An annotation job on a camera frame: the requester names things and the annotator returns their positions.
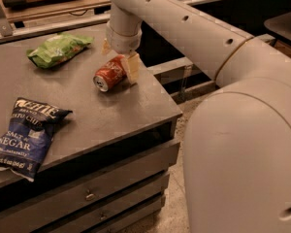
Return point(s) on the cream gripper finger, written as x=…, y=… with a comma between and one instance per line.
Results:
x=131, y=65
x=106, y=48

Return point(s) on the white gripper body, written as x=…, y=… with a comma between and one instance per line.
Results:
x=123, y=43

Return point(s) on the red coke can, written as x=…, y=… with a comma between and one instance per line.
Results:
x=110, y=74

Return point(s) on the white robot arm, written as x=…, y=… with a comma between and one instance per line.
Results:
x=237, y=143

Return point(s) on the green chip bag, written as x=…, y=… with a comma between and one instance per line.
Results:
x=58, y=49

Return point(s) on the blue chip bag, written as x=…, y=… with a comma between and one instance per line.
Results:
x=23, y=148

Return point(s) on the grey drawer cabinet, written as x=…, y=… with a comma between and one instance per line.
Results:
x=102, y=129

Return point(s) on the middle drawer front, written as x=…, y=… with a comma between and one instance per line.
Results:
x=114, y=205

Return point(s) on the drawer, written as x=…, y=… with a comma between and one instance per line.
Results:
x=129, y=216
x=114, y=205
x=50, y=209

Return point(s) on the lower drawer front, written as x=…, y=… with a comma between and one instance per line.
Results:
x=129, y=216

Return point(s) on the upper drawer front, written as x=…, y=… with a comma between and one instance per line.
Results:
x=50, y=209

